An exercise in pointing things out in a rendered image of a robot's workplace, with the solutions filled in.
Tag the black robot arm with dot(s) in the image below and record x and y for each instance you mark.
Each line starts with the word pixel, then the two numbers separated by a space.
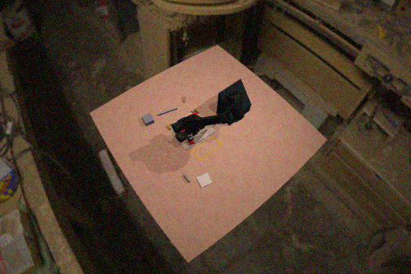
pixel 192 122

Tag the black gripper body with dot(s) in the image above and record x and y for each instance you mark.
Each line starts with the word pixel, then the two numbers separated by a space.
pixel 182 136

